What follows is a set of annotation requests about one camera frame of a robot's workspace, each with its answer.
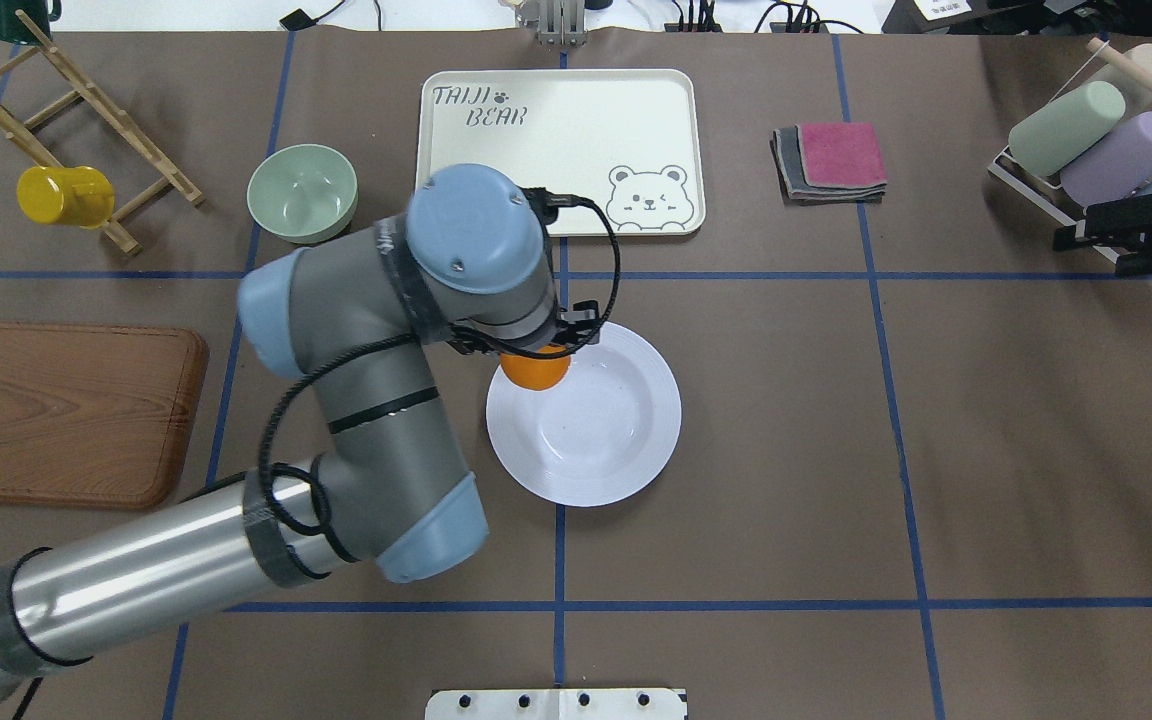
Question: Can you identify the white round plate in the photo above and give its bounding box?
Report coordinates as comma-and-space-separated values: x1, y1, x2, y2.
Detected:
485, 323, 682, 507

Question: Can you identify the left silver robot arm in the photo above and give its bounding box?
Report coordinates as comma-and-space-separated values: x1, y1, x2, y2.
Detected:
0, 164, 614, 703

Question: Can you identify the dark green mug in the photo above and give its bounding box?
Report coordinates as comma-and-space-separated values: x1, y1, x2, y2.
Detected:
0, 0, 63, 46

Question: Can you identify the purple cup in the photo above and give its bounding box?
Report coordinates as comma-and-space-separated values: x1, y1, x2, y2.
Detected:
1060, 111, 1152, 209

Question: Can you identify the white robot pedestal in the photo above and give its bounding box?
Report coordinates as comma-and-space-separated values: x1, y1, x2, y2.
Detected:
424, 687, 689, 719

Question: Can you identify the wooden cutting board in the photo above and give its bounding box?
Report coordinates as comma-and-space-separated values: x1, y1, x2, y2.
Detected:
0, 323, 209, 511

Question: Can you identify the cream bear tray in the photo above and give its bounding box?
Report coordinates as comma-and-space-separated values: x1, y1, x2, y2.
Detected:
416, 68, 707, 237

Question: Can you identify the black camera cable left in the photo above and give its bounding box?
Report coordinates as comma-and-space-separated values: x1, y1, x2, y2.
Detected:
258, 188, 621, 581

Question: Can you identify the grey cloth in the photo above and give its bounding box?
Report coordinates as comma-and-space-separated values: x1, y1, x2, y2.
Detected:
772, 124, 888, 202

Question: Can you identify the green cup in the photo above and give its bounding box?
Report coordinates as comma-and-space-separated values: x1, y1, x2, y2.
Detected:
1007, 81, 1126, 177

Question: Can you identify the yellow mug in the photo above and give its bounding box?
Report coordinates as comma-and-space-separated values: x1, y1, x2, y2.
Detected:
15, 167, 116, 229

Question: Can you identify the aluminium frame post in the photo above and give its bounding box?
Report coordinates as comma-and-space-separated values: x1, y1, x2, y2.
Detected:
522, 0, 588, 50

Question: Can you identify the pink cloth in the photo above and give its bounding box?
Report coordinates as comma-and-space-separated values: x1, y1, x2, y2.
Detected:
797, 122, 888, 190

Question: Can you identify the mint green bowl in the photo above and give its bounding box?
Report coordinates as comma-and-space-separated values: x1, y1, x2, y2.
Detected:
247, 143, 358, 245

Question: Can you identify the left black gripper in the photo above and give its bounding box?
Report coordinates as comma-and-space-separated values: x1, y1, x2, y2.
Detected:
450, 300, 602, 359

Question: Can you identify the white wire cup rack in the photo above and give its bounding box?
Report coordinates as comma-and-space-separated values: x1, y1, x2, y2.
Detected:
987, 33, 1152, 225

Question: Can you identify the orange fruit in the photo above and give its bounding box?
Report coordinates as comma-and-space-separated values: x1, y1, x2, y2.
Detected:
499, 344, 571, 392

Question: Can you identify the wooden mug rack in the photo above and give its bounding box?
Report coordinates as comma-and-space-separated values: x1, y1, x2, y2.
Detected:
0, 14, 205, 258

